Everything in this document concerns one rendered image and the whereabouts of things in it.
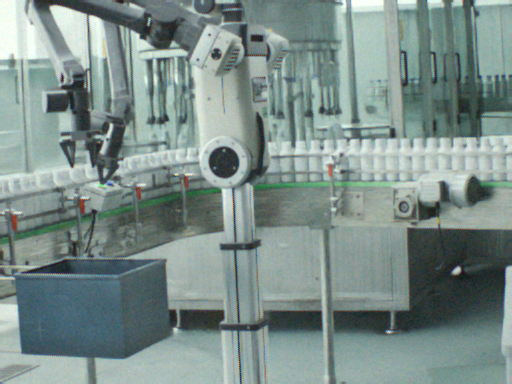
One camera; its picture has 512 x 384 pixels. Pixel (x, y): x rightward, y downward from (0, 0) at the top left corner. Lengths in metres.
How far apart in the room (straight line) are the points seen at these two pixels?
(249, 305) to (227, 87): 0.67
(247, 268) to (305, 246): 3.21
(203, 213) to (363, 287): 2.06
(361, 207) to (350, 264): 1.90
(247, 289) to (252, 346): 0.18
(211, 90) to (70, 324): 0.90
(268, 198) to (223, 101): 1.52
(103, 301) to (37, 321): 0.21
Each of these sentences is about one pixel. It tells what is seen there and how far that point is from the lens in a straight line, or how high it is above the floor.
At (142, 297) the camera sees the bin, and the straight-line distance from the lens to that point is 3.43.
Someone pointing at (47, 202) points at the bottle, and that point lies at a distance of 4.15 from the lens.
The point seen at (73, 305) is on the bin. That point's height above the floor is 0.87.
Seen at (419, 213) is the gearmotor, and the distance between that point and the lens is 4.95.
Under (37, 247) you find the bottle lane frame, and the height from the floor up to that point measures 0.94.
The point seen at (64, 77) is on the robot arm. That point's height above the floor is 1.46.
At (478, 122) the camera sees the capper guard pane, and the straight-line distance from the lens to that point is 8.80.
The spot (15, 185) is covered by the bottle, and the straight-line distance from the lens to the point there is 4.00.
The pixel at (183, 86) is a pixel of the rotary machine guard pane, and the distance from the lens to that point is 7.33.
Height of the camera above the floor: 1.42
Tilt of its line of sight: 3 degrees down
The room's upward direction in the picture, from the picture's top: 3 degrees counter-clockwise
